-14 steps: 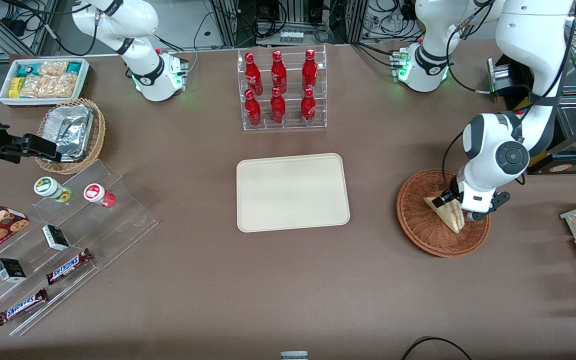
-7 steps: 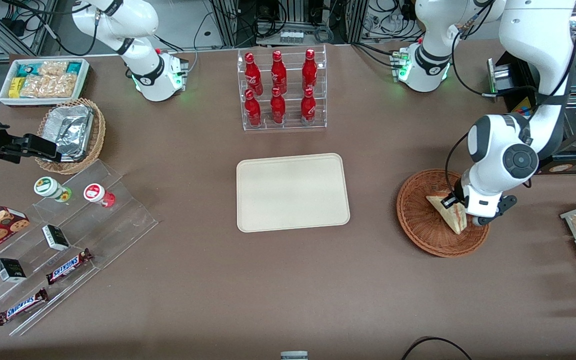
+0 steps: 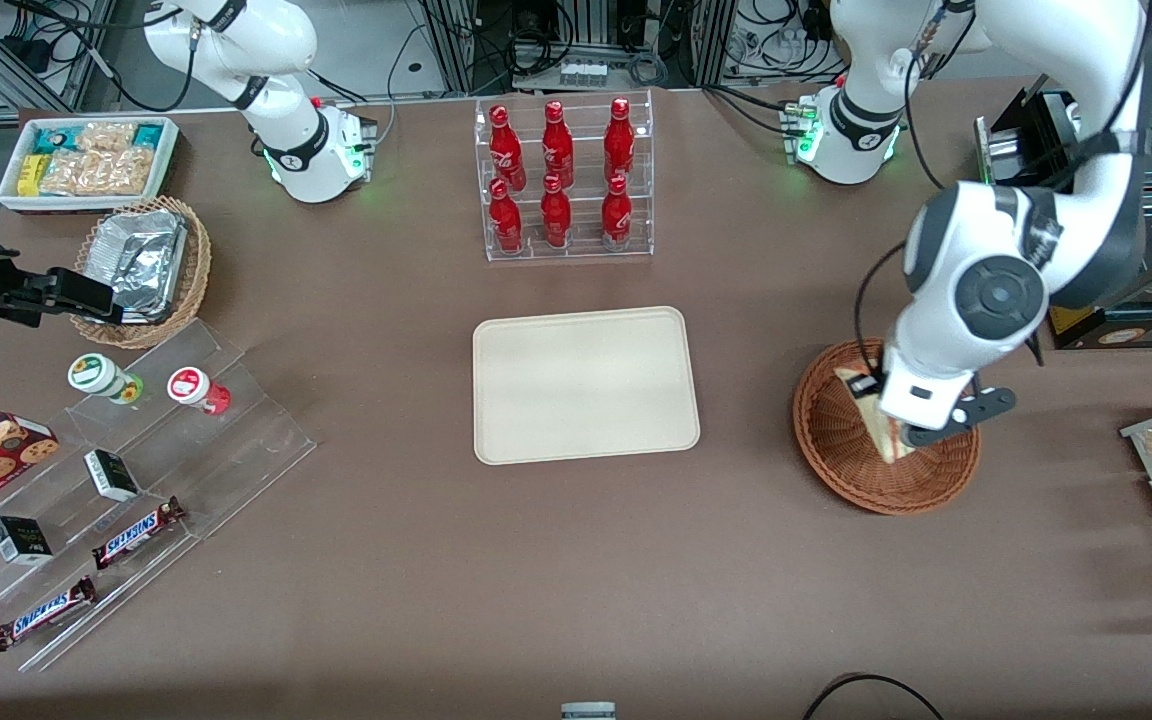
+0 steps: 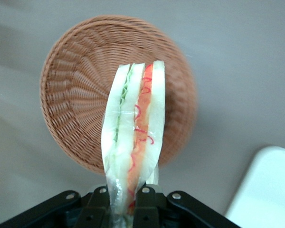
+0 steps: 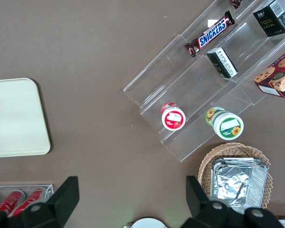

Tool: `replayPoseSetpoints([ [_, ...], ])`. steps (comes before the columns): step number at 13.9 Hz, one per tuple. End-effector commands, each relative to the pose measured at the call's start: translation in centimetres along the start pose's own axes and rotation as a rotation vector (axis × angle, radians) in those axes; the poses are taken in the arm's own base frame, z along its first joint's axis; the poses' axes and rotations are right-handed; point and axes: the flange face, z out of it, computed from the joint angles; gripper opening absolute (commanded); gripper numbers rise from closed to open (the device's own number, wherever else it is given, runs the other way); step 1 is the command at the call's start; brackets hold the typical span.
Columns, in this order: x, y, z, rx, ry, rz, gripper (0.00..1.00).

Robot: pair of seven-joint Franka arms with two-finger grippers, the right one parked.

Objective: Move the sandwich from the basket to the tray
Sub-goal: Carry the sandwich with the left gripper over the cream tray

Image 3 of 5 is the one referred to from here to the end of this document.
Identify triangle sandwich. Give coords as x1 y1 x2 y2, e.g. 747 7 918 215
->
833 366 923 464

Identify brown round wicker basket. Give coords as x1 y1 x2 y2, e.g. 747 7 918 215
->
792 337 983 517

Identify light tan wicker basket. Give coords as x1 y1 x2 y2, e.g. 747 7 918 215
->
70 195 213 350

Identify beige plastic tray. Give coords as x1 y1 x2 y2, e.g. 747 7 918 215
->
471 305 702 468

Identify silver foil container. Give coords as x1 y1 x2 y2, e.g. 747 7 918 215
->
80 209 190 324

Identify green lid yoghurt cup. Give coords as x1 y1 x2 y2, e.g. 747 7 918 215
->
66 353 145 406

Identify white rectangular snack bin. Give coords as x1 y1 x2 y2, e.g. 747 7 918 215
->
0 115 181 215

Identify large clear cracker bag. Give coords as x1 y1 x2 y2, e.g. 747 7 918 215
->
40 147 158 197

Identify red lid yoghurt cup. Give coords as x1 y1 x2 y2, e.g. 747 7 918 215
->
166 366 233 417

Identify small clear cracker bag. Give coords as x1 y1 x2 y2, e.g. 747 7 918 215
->
75 121 138 154

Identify small black carton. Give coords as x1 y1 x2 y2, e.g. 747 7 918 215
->
83 448 141 503
0 515 55 567

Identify clear acrylic step display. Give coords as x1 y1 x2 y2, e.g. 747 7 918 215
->
0 317 318 674

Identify snickers chocolate bar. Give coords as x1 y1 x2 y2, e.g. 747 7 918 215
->
0 574 98 653
90 496 188 572

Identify black food warmer machine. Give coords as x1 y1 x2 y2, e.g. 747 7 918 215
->
974 15 1152 351

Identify red cola bottle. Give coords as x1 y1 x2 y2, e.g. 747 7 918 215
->
539 173 573 250
488 177 525 254
600 174 634 252
541 99 575 190
603 96 636 187
488 104 527 192

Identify clear acrylic bottle rack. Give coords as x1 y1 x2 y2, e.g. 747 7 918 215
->
473 89 656 264

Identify black cable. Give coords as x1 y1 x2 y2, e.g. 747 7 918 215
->
800 672 948 720

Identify aluminium frame rack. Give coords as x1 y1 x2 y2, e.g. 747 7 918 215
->
420 0 738 97

